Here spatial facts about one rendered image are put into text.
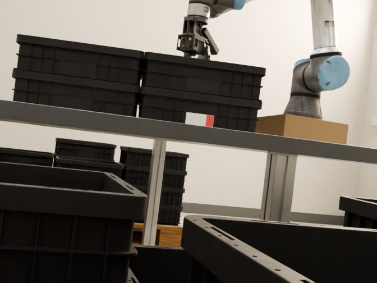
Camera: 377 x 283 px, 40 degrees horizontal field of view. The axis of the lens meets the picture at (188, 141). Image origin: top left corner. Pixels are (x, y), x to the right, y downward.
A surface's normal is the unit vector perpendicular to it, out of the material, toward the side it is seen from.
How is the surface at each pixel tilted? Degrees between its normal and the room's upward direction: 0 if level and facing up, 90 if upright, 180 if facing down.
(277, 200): 90
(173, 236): 90
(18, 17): 90
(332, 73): 96
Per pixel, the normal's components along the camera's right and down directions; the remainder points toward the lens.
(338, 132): 0.28, 0.03
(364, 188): -0.95, -0.11
